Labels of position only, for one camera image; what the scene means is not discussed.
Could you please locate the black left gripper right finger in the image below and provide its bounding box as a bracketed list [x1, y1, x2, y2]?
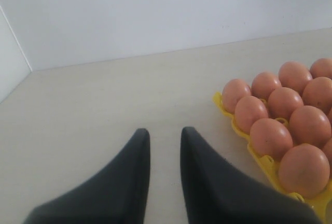
[181, 127, 321, 223]

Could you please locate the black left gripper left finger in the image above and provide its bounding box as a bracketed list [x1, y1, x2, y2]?
[24, 128, 150, 223]

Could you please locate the brown egg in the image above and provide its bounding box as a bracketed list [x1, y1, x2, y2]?
[310, 58, 332, 79]
[267, 87, 304, 120]
[251, 72, 282, 100]
[234, 96, 268, 134]
[302, 77, 331, 114]
[278, 144, 330, 199]
[250, 118, 293, 161]
[222, 78, 252, 113]
[322, 138, 332, 169]
[278, 61, 312, 95]
[289, 106, 331, 148]

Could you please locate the yellow plastic egg tray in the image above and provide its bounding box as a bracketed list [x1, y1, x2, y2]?
[212, 91, 332, 224]

